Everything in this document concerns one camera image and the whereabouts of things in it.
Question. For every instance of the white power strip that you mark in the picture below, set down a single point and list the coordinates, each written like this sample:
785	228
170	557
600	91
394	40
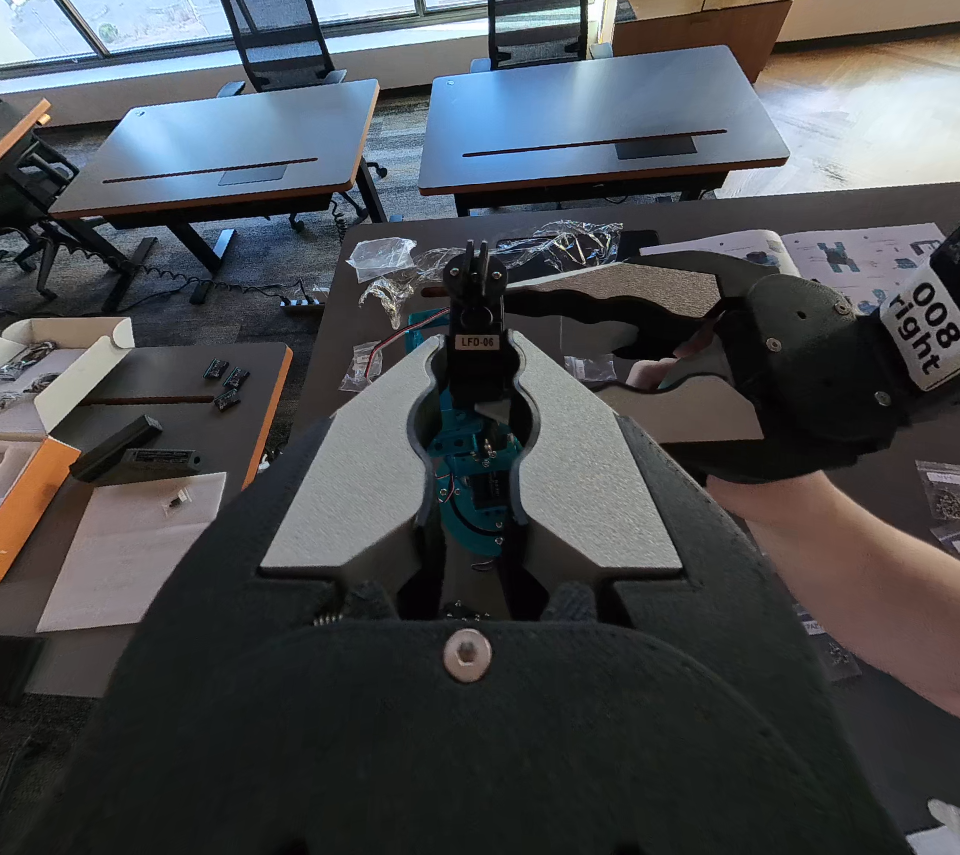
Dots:
304	304

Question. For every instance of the white open cardboard box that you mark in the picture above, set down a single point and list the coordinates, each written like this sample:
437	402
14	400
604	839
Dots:
82	382

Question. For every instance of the dark grey desk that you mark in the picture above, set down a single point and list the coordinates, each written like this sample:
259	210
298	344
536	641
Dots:
825	210

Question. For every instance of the person's right hand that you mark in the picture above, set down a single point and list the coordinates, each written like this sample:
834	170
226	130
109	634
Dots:
651	375

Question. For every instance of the orange-edged office desk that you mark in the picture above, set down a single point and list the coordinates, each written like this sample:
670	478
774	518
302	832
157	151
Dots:
19	127

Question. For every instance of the person's right forearm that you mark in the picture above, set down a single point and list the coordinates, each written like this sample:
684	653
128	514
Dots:
862	585

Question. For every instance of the small dark side desk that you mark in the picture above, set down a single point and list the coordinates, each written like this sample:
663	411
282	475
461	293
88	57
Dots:
150	375

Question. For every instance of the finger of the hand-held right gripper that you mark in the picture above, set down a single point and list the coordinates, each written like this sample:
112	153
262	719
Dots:
630	292
712	412

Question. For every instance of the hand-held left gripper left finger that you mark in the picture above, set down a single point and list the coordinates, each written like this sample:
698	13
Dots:
352	480

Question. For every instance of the orange box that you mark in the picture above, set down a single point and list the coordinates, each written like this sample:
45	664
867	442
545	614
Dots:
41	517

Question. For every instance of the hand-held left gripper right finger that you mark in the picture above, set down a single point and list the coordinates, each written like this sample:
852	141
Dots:
592	480

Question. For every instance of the open instruction booklet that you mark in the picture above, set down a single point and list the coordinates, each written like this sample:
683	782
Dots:
825	255

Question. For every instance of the small black part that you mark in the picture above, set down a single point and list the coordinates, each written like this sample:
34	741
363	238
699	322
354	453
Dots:
226	401
216	368
237	379

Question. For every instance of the tiny black connector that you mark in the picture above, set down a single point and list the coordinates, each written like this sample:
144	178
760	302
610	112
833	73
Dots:
177	503

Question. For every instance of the clear plastic bag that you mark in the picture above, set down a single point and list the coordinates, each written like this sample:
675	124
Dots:
382	259

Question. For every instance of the black rectangular adapter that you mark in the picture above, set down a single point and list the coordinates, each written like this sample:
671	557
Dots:
127	446

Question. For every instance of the white paper sheet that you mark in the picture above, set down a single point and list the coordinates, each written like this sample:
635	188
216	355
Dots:
112	570
941	832

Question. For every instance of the blue toy robot arm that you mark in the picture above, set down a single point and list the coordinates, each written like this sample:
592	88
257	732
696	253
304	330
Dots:
465	525

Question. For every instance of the black servo motor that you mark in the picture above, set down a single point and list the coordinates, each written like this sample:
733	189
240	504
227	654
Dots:
476	375

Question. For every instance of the grey office desk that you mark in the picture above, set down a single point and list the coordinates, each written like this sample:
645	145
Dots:
600	97
225	135

